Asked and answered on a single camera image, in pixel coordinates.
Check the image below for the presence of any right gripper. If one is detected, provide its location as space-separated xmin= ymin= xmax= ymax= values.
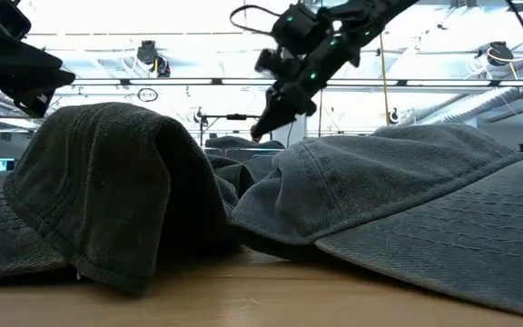
xmin=251 ymin=52 xmax=338 ymax=138

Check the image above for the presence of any grey-blue denim baseball cap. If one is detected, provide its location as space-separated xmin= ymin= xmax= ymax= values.
xmin=228 ymin=123 xmax=523 ymax=322
xmin=204 ymin=134 xmax=286 ymax=183

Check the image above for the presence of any black camera stand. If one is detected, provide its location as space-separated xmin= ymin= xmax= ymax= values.
xmin=199 ymin=113 xmax=262 ymax=147

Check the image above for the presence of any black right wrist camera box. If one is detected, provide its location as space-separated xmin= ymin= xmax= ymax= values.
xmin=254 ymin=3 xmax=333 ymax=77

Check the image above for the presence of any black camera cable loop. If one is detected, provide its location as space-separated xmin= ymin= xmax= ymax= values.
xmin=229 ymin=4 xmax=275 ymax=36

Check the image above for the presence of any hanging black cable ring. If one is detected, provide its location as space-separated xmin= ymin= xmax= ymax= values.
xmin=136 ymin=87 xmax=160 ymax=104

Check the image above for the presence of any black ceiling cable reel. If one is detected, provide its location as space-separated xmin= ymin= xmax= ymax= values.
xmin=486 ymin=40 xmax=516 ymax=68
xmin=135 ymin=39 xmax=172 ymax=78

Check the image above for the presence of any long ceiling light rail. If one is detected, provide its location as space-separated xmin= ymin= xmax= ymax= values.
xmin=64 ymin=77 xmax=523 ymax=88

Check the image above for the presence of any ribbed silver ceiling duct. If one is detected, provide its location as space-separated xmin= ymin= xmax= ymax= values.
xmin=418 ymin=85 xmax=523 ymax=126

